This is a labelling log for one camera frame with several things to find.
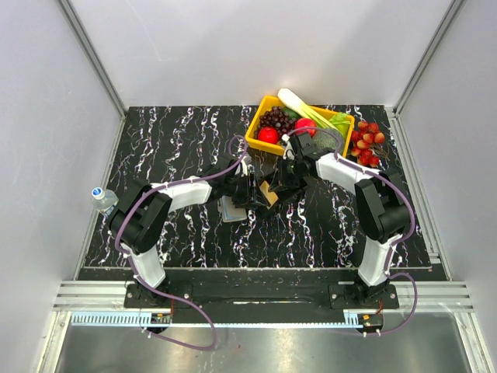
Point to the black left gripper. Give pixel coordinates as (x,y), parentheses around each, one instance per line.
(243,202)

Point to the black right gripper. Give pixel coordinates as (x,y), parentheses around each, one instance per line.
(281,183)

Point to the beige leather card holder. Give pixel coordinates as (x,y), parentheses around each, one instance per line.
(229,212)

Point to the black plastic card box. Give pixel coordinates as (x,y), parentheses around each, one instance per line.
(283,200)

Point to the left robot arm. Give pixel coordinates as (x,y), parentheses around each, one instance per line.
(140,215)

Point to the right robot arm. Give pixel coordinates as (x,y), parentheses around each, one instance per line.
(385,214)

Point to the green melon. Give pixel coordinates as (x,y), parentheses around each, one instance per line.
(331,140)

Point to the red apple left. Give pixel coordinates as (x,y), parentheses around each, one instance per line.
(268,135)

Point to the red apple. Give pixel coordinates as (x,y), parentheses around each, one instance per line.
(305,124)
(268,135)

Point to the red apple right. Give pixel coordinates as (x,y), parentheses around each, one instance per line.
(305,124)

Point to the dark purple grape bunch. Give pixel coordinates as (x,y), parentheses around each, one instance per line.
(276,119)

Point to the white green leek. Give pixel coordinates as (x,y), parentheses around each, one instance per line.
(296,104)

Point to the green lettuce leaf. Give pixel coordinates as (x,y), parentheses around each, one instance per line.
(341,123)

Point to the red lychee bunch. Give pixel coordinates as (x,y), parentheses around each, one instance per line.
(368,145)

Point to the yellow plastic bin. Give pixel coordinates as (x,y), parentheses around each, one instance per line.
(267,103)

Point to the clear plastic water bottle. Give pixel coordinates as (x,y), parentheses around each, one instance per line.
(104,201)

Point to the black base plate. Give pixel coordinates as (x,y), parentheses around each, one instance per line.
(263,296)

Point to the aluminium frame rail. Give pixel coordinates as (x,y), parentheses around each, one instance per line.
(85,43)

